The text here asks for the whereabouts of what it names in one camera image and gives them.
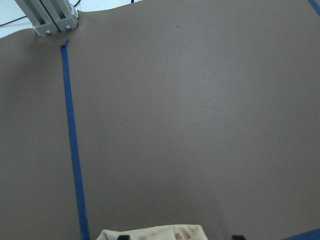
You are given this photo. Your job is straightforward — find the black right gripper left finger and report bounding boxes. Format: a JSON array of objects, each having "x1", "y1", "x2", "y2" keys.
[{"x1": 117, "y1": 235, "x2": 130, "y2": 240}]

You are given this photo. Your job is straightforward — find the thin black cable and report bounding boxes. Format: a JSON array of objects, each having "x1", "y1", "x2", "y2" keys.
[{"x1": 0, "y1": 16, "x2": 28, "y2": 27}]

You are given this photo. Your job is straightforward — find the cream long-sleeve printed shirt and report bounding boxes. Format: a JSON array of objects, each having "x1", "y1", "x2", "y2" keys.
[{"x1": 97, "y1": 224, "x2": 208, "y2": 240}]

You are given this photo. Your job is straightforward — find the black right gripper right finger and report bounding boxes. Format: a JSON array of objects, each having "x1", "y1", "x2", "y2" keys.
[{"x1": 231, "y1": 235, "x2": 244, "y2": 240}]

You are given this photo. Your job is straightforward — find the aluminium frame post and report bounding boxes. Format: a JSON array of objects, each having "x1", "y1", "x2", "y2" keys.
[{"x1": 15, "y1": 0, "x2": 79, "y2": 37}]

